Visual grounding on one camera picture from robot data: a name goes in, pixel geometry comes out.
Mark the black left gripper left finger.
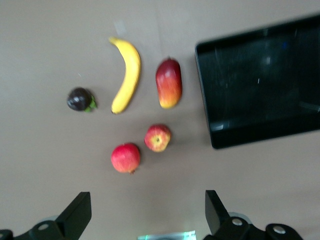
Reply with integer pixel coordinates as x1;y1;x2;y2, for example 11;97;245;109
0;191;92;240

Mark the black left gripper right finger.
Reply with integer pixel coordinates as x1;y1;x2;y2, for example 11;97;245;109
203;190;303;240

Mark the red yellow apple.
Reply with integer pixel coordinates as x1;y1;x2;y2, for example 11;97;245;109
143;124;172;153

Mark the black plastic box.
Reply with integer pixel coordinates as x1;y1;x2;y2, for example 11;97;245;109
194;13;320;150

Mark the yellow banana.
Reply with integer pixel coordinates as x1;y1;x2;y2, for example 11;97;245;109
108;36;142;115

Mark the red pomegranate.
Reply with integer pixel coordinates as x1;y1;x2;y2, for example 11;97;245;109
110;142;141;175

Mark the dark purple eggplant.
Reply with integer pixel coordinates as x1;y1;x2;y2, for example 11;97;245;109
66;86;98;113

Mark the red yellow mango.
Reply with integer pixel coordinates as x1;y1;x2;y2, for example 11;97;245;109
155;57;183;110

